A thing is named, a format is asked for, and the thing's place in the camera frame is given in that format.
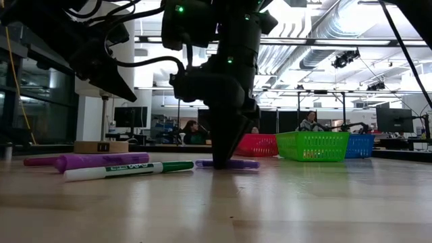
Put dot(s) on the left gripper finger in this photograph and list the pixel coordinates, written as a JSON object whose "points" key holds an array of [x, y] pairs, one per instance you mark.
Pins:
{"points": [[116, 77]]}

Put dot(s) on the background black robot arm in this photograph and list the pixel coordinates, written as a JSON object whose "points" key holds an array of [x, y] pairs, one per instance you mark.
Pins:
{"points": [[354, 125]]}

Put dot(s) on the black background frame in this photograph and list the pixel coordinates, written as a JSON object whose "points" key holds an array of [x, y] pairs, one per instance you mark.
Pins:
{"points": [[344, 108]]}

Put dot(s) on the white lamp wooden base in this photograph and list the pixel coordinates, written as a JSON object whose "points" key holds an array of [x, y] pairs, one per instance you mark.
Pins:
{"points": [[100, 147]]}

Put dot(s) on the black ceiling spotlight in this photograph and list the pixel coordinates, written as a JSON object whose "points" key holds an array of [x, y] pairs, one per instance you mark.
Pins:
{"points": [[376, 86], [346, 59]]}

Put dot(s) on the purple highlighter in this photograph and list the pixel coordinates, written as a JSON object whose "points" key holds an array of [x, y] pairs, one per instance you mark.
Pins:
{"points": [[101, 161]]}

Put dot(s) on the green Expo whiteboard marker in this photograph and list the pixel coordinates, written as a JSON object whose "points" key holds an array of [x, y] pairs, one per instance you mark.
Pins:
{"points": [[101, 172]]}

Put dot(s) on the black computer monitor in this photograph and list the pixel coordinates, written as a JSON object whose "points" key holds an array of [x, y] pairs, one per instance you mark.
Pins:
{"points": [[130, 117], [395, 119]]}

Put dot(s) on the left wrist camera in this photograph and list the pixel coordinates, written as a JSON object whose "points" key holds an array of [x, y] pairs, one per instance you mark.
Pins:
{"points": [[117, 33]]}

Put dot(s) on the blue plastic basket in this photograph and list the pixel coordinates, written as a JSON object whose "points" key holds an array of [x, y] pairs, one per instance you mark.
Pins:
{"points": [[361, 146]]}

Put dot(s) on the violet white thin marker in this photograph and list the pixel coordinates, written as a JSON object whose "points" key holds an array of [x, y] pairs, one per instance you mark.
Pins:
{"points": [[246, 164]]}

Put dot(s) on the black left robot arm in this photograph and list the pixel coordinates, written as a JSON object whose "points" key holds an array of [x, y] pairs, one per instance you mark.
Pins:
{"points": [[33, 17]]}

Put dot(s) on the black partition panels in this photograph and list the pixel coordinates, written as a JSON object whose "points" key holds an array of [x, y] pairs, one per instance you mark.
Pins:
{"points": [[287, 121]]}

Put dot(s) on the person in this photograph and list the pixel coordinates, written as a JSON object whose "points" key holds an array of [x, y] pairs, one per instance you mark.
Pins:
{"points": [[310, 125], [255, 130], [193, 135]]}

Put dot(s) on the green plastic basket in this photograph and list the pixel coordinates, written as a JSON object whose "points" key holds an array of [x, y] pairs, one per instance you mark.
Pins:
{"points": [[312, 145]]}

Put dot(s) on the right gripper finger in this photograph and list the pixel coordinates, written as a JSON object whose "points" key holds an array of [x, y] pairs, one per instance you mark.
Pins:
{"points": [[224, 141]]}

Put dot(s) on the purple thin marker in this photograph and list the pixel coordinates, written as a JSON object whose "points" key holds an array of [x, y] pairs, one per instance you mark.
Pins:
{"points": [[38, 161]]}

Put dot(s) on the red plastic basket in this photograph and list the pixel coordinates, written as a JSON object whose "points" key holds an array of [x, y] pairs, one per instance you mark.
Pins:
{"points": [[260, 145]]}

